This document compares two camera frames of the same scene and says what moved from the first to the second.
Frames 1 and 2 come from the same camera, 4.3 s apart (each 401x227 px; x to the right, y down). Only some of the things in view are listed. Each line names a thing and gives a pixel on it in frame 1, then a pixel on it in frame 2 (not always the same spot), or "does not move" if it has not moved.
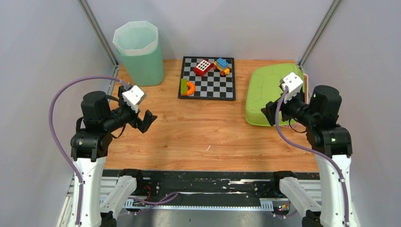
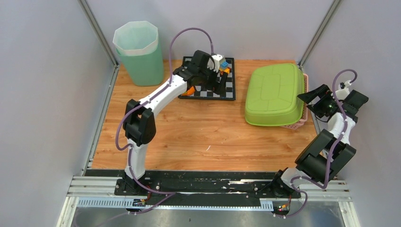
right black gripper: x=269 y=111 to x=309 y=96
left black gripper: x=142 y=125 to x=217 y=88
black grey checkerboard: x=213 y=86 does not move
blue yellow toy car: x=222 y=66 does not move
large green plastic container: x=263 y=89 does not move
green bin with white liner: x=138 y=45 does not move
